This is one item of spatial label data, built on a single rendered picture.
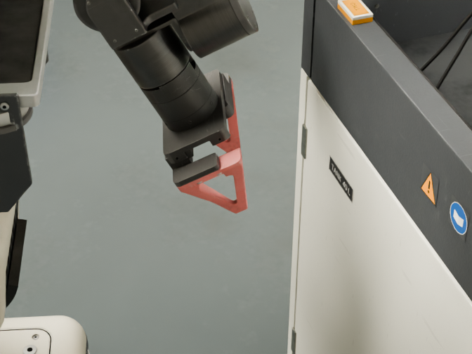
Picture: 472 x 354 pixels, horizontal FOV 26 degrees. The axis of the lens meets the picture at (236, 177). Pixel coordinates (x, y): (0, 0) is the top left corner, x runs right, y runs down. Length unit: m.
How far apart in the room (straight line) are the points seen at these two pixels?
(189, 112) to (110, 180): 1.68
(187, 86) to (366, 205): 0.55
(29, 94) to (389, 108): 0.46
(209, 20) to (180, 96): 0.08
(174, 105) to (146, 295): 1.39
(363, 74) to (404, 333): 0.36
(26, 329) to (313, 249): 0.55
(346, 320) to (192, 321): 0.68
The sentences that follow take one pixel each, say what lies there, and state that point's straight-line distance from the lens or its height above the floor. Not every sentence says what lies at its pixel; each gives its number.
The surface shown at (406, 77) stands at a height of 0.95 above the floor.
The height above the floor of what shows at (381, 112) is 0.88.
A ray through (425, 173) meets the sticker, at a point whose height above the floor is 0.88.
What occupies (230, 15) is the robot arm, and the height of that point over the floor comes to 1.20.
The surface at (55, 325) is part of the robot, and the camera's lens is 1.89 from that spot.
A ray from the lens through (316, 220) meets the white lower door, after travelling 1.66.
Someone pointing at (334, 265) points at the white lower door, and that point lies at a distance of 1.63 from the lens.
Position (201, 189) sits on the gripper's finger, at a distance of 0.97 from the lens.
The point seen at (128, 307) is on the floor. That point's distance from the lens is 2.29.
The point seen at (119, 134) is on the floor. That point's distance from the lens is 2.78.
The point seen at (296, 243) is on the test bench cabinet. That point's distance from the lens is 1.79.
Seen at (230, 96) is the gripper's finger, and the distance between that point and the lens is 1.01.
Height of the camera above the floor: 1.65
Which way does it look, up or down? 39 degrees down
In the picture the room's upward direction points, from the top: straight up
